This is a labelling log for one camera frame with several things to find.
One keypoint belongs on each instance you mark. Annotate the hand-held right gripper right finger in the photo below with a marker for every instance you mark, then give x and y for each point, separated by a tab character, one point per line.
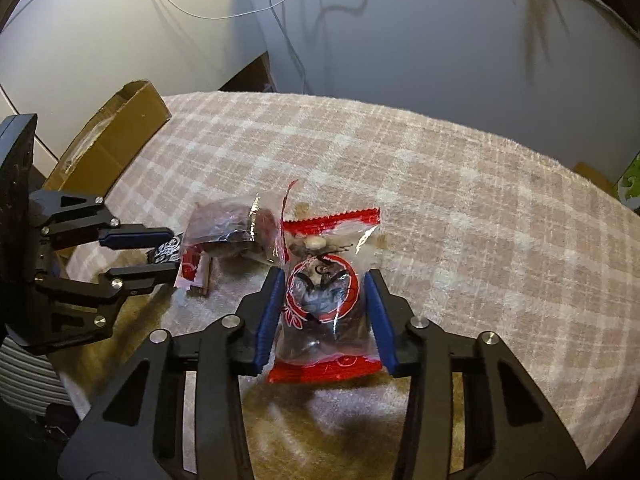
382	320

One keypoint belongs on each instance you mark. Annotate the cardboard box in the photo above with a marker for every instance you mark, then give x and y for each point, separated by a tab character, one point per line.
115	135

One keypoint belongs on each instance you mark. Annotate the red clear snack packet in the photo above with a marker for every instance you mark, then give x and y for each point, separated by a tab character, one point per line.
320	290
225	230

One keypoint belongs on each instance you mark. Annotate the green patterned bag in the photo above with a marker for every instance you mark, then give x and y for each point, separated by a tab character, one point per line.
630	180

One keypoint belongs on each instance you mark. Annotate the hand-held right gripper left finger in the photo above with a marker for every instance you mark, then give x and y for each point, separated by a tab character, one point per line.
267	320

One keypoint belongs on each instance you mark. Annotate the black patterned snack packet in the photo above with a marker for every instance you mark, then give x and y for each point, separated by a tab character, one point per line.
167	250

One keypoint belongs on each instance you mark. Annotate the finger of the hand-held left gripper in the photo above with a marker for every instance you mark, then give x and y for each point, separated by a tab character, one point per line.
135	238
140	280

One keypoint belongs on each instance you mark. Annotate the small brown snack bar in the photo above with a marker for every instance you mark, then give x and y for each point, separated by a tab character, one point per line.
202	285

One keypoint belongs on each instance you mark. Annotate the pink plaid tablecloth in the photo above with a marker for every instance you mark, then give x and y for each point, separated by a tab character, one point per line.
450	185

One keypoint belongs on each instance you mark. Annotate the grey striped cloth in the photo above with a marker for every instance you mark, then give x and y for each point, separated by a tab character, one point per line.
25	375

